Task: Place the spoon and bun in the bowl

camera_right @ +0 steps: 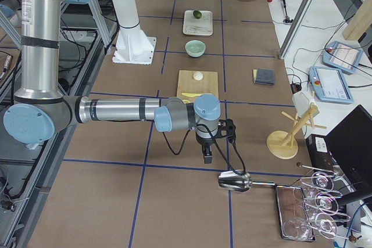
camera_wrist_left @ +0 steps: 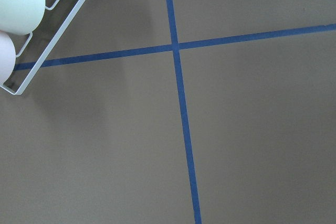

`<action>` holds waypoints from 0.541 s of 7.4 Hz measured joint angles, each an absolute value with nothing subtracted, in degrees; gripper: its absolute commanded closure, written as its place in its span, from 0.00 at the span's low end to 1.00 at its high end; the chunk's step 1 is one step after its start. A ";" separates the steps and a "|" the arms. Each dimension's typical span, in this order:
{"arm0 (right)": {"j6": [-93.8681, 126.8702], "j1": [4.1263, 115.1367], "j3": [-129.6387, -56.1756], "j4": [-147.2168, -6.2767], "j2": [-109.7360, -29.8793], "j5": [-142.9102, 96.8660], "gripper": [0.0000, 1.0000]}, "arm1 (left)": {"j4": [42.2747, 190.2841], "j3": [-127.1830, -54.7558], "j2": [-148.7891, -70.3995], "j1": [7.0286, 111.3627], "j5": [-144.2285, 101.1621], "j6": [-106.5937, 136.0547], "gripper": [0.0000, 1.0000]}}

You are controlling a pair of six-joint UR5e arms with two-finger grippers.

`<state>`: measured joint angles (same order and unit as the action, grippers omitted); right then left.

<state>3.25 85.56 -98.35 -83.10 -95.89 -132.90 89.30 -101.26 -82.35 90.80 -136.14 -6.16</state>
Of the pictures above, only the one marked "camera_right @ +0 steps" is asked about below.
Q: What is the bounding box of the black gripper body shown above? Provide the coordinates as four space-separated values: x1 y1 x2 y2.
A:
196 134 214 153

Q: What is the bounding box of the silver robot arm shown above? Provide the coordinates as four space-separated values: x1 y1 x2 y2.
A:
3 0 221 164

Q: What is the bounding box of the light green ceramic bowl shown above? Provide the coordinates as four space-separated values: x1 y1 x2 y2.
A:
185 40 206 57

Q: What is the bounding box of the metal scoop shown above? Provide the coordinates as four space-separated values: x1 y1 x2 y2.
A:
218 171 275 192

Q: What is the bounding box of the yellow plastic knife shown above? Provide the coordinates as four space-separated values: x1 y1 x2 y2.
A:
181 92 204 98

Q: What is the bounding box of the bamboo cutting board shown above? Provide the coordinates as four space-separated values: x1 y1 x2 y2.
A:
177 70 219 102

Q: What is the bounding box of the wooden mug tree stand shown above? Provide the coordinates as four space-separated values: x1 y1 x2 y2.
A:
266 102 327 160

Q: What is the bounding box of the grey and yellow folded cloth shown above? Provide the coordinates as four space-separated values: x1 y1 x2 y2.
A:
252 69 275 85

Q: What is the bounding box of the white cup on stand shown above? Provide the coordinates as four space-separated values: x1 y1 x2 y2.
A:
292 91 314 117

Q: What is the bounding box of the dark tray with metal rim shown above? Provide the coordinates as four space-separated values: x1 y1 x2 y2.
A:
274 185 316 242

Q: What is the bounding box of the clear wine glass back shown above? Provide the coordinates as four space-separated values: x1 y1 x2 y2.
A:
300 171 334 195

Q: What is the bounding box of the clear wine glass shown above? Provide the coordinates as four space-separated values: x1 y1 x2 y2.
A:
300 171 334 195
293 193 339 218
282 213 337 242

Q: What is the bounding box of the clear wine glass front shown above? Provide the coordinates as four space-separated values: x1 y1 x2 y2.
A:
282 213 337 242

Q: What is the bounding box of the beige bear serving tray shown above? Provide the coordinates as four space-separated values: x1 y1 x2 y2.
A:
183 10 213 36

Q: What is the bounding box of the clear wine glass middle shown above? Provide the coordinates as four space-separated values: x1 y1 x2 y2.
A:
293 193 339 218

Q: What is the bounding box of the green avocado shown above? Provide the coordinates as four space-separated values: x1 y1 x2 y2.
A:
192 10 202 19

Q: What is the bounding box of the near blue teach pendant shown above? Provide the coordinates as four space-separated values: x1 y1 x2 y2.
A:
309 66 354 104

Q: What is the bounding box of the blue teach pendant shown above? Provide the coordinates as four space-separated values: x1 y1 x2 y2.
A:
322 41 362 74
309 66 354 104

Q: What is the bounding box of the black monitor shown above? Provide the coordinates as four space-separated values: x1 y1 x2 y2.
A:
325 105 371 186

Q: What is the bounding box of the far blue teach pendant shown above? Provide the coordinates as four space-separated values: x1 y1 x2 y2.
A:
322 41 362 74

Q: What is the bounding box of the wooden beam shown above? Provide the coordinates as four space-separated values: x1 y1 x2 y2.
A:
342 0 372 41

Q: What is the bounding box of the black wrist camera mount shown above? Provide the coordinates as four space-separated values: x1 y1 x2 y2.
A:
216 118 236 139

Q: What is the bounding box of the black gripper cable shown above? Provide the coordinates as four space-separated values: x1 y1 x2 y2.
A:
161 124 248 173

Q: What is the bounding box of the white mounting post with base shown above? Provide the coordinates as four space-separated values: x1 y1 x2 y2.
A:
112 0 156 65

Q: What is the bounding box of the aluminium frame post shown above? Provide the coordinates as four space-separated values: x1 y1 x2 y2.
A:
278 0 313 59

